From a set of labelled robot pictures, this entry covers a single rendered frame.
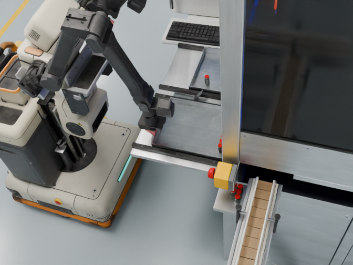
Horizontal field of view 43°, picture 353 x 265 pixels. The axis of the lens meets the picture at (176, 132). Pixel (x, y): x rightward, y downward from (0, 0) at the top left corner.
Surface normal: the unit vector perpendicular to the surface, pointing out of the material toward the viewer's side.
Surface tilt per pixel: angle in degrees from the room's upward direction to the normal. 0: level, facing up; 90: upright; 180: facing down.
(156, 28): 0
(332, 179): 90
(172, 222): 0
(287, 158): 90
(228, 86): 90
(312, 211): 90
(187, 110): 0
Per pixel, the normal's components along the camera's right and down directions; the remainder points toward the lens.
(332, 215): -0.31, 0.78
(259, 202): -0.09, -0.59
